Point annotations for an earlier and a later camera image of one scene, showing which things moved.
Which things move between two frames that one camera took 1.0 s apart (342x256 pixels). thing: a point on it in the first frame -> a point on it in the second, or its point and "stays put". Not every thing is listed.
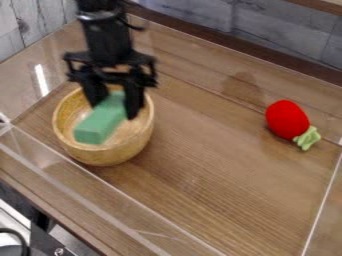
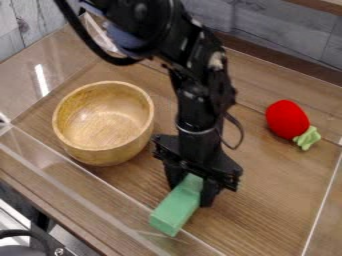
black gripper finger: x=134 y=96 -> x=210 y=189
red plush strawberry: x=289 y=121 stays put
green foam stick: x=103 y=120 -> x=180 y=206
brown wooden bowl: x=125 y=142 stays put
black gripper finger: x=95 y=86 -> x=176 y=174
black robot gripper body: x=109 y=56 -> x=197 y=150
